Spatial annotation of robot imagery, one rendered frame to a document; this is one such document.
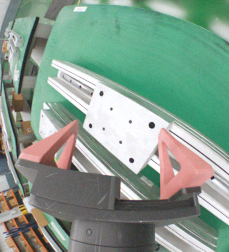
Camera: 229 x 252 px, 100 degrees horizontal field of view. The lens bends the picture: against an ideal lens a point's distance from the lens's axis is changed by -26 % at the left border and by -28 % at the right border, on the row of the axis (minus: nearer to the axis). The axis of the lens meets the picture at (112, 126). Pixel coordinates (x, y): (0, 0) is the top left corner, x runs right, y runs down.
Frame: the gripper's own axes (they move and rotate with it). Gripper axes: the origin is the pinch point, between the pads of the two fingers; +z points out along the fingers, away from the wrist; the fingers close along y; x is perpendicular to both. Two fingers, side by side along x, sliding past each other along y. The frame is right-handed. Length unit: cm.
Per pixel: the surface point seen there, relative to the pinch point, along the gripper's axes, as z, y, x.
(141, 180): 5.0, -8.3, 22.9
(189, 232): -11.0, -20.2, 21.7
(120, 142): 5.6, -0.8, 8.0
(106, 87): 12.5, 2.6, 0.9
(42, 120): 22.8, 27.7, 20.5
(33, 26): 113, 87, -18
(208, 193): -4.0, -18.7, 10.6
